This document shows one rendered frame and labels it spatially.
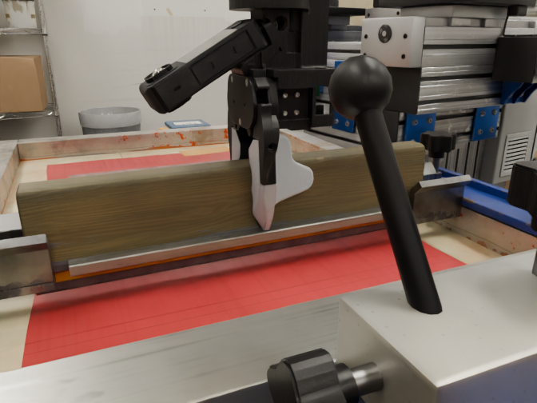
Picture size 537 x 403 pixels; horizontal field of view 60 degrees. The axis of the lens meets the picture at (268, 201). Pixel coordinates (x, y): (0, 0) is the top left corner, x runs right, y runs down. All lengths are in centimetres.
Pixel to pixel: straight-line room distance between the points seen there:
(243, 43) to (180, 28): 378
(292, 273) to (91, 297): 19
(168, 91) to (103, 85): 372
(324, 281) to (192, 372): 26
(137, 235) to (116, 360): 22
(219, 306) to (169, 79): 20
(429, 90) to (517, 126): 62
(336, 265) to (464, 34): 68
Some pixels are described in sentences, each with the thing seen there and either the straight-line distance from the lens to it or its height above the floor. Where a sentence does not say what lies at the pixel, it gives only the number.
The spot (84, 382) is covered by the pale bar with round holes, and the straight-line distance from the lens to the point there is 22.
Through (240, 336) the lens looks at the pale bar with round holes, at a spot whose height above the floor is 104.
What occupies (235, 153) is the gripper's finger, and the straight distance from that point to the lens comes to 47.
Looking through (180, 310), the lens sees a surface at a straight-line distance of 42.
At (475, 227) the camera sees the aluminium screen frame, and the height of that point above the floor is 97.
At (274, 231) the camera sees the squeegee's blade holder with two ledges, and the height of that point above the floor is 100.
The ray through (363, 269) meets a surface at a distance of 48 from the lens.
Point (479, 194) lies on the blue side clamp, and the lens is 60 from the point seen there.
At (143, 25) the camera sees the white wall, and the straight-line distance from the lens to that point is 413.
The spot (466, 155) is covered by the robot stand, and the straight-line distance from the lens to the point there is 148.
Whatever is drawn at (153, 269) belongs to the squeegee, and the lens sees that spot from 46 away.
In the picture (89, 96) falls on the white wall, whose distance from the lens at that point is 411.
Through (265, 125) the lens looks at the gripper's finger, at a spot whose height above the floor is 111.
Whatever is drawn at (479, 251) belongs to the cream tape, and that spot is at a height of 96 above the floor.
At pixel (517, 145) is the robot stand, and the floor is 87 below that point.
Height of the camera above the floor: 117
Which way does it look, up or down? 19 degrees down
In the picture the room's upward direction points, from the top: straight up
